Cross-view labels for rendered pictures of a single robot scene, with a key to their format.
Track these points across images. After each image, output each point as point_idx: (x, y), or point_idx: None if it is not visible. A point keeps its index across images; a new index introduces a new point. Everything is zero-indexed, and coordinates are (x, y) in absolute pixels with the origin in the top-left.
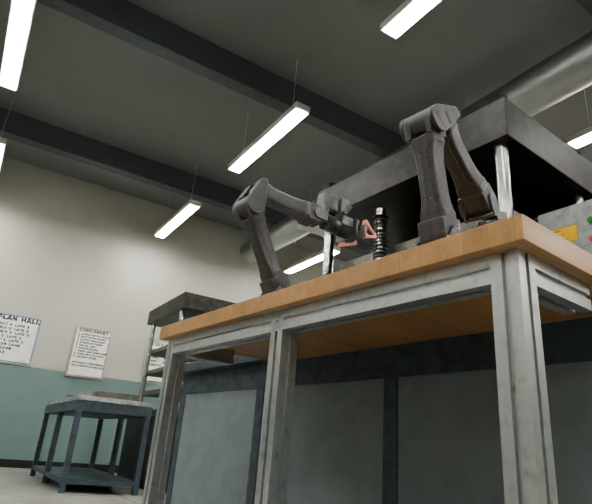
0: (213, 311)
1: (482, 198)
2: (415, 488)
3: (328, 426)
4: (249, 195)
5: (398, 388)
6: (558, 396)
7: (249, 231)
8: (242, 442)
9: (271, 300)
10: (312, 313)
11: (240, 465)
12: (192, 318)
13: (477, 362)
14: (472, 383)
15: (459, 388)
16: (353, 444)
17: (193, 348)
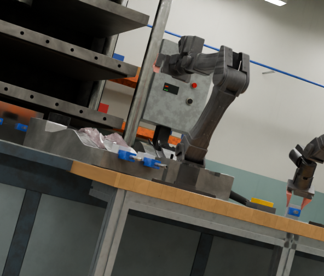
0: (225, 202)
1: None
2: None
3: (134, 255)
4: (249, 79)
5: (212, 243)
6: (306, 275)
7: (222, 104)
8: None
9: (299, 228)
10: (320, 248)
11: None
12: (188, 193)
13: (272, 245)
14: (265, 256)
15: (256, 256)
16: (160, 275)
17: (173, 219)
